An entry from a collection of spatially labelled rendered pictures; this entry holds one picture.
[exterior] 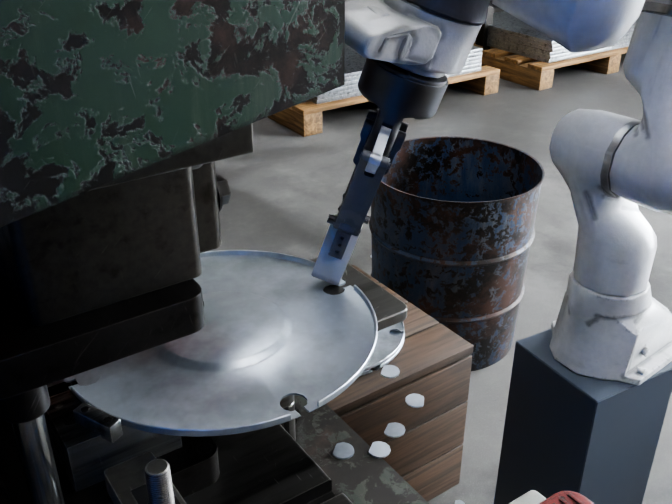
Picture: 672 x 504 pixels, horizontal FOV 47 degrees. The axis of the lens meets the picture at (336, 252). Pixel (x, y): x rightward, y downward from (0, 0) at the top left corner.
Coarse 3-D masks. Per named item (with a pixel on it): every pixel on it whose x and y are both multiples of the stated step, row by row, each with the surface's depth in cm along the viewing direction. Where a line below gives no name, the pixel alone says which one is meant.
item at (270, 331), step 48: (240, 288) 78; (288, 288) 78; (192, 336) 70; (240, 336) 70; (288, 336) 70; (336, 336) 71; (96, 384) 64; (144, 384) 64; (192, 384) 64; (240, 384) 64; (288, 384) 64; (336, 384) 64; (192, 432) 59; (240, 432) 59
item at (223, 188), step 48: (96, 192) 51; (144, 192) 53; (192, 192) 56; (0, 240) 54; (48, 240) 51; (96, 240) 53; (144, 240) 55; (192, 240) 57; (48, 288) 52; (96, 288) 54; (144, 288) 56
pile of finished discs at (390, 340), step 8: (392, 328) 146; (400, 328) 146; (384, 336) 144; (392, 336) 144; (400, 336) 144; (376, 344) 142; (384, 344) 142; (392, 344) 142; (400, 344) 141; (376, 352) 140; (384, 352) 140; (392, 352) 139; (376, 360) 137; (384, 360) 137; (368, 368) 135; (376, 368) 137
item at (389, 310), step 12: (348, 264) 83; (348, 276) 81; (360, 276) 81; (324, 288) 78; (336, 288) 78; (360, 288) 78; (372, 288) 78; (372, 300) 76; (384, 300) 76; (396, 300) 76; (384, 312) 74; (396, 312) 74; (384, 324) 74; (288, 396) 73; (288, 408) 74; (288, 432) 75
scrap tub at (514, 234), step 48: (432, 144) 205; (480, 144) 203; (384, 192) 178; (432, 192) 211; (480, 192) 209; (528, 192) 173; (384, 240) 185; (432, 240) 175; (480, 240) 174; (528, 240) 184; (432, 288) 181; (480, 288) 181; (480, 336) 188
